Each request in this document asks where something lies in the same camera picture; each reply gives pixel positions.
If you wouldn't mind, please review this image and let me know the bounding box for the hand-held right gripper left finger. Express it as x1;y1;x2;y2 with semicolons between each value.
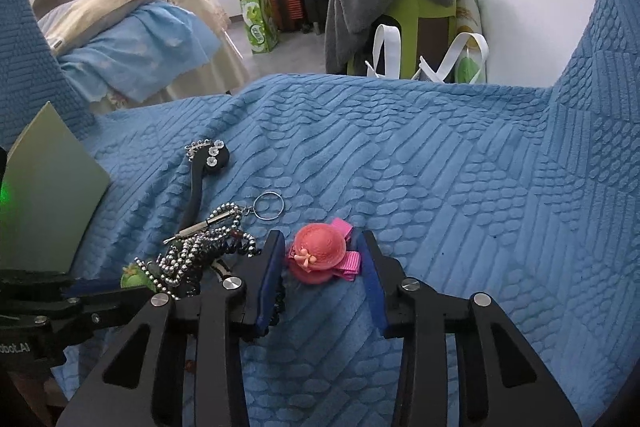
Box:
55;229;287;427

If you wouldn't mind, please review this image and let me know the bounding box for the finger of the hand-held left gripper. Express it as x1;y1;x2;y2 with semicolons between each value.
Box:
0;271;126;300
0;289;156;350

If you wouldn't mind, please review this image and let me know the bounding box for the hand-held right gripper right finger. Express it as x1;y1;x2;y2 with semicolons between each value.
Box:
357;229;583;427

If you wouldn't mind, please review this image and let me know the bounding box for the dark bead bracelet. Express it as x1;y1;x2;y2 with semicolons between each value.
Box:
217;229;288;329

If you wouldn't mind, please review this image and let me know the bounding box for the green ornament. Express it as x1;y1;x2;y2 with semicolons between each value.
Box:
119;261;157;292

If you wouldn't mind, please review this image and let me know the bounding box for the pink hat hair clip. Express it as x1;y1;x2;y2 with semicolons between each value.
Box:
286;217;362;286

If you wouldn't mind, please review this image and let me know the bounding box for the silver keyring screwdriver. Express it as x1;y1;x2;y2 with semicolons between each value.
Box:
162;191;287;245

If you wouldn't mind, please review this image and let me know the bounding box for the silver bead chain bracelet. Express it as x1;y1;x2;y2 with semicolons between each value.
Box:
134;227;236;304

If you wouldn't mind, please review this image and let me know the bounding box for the pale green cardboard box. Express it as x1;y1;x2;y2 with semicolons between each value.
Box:
0;101;112;275

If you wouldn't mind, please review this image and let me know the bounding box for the black hair clip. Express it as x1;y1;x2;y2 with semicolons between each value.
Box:
177;139;231;238

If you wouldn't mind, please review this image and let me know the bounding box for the blue textured sofa cover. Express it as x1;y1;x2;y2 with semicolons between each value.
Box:
0;0;640;427

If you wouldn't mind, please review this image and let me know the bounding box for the white tote bag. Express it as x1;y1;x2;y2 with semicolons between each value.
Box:
365;24;489;84

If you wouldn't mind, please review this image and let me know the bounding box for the light blue printed bedsheet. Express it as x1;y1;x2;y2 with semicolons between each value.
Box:
37;2;226;104

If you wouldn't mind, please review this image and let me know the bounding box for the green printed carton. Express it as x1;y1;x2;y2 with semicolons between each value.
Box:
239;0;281;54

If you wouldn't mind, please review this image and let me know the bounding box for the red suitcase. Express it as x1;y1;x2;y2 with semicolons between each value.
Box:
257;0;307;32

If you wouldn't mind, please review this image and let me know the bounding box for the green plastic stool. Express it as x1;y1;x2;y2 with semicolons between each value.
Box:
346;0;458;82

